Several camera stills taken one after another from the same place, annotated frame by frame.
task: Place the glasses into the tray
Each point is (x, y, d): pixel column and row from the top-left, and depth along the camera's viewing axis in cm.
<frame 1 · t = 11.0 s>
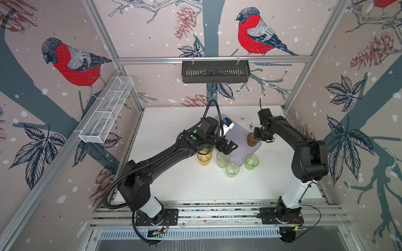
left hand: (231, 141, 74), fingers open
right hand: (258, 138, 94), fingers closed
lilac plastic tray: (239, 136, 109), on the table
brown textured glass: (251, 140, 98), point 6 cm above the table
bright green glass: (251, 161, 92), point 3 cm above the table
pale green small glass: (232, 169, 90), on the table
pale green tall glass: (222, 159, 94), point 2 cm above the table
yellow amber glass: (204, 157, 94), point 3 cm above the table

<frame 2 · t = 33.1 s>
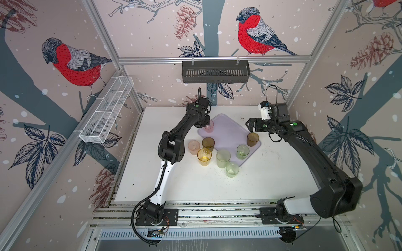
left hand: (205, 123, 101), fingers closed
right hand: (252, 123, 81), fingers open
bright green glass: (242, 151, 97), point 2 cm above the table
dark brown glass: (205, 143, 97), point 6 cm above the table
pink glass: (193, 146, 99), point 3 cm above the table
rose pink glass: (209, 128, 106), point 5 cm above the table
the other named things where they were.

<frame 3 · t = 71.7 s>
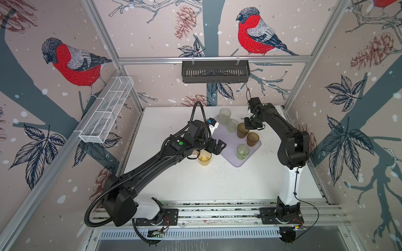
left hand: (219, 142, 73), fingers open
right hand: (248, 128, 97), fingers closed
pale green small glass: (232, 125, 109), point 3 cm above the table
pale green tall glass: (224, 116, 109), point 8 cm above the table
dark brown glass: (242, 132, 98), point 10 cm above the table
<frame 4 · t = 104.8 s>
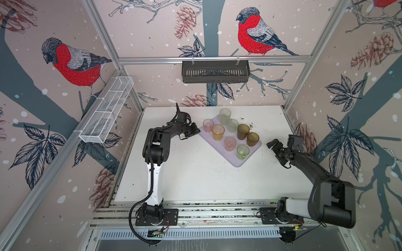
left hand: (199, 130, 104), fingers closed
right hand: (271, 149, 90), fingers open
yellow amber glass: (218, 131, 105), point 4 cm above the table
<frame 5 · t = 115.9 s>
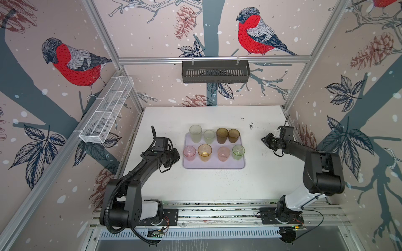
left hand: (179, 156, 88), fingers closed
right hand: (262, 139, 96), fingers closed
lilac plastic tray: (214, 162, 94), on the table
brown textured glass: (233, 135, 101), point 6 cm above the table
pale green small glass: (209, 136, 102), point 4 cm above the table
pale green tall glass: (196, 130, 98), point 10 cm above the table
yellow amber glass: (204, 150, 97), point 3 cm above the table
dark brown glass: (222, 134, 100), point 7 cm above the table
pink glass: (223, 153, 96), point 3 cm above the table
rose pink glass: (189, 152, 96), point 2 cm above the table
